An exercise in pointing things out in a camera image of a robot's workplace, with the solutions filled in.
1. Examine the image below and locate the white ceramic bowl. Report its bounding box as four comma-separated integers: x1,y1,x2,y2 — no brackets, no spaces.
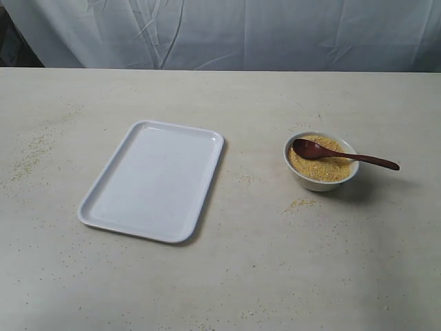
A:
284,131,359,192

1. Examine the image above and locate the dark red wooden spoon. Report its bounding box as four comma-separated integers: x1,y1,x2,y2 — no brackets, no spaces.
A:
291,139,400,171

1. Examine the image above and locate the white rectangular plastic tray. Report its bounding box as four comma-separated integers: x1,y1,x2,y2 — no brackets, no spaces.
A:
77,121,225,244

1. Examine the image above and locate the spilled millet pile on table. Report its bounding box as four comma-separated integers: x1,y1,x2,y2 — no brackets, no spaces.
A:
282,199,316,214

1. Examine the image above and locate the white backdrop curtain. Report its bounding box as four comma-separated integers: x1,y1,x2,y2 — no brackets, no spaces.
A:
4,0,440,72

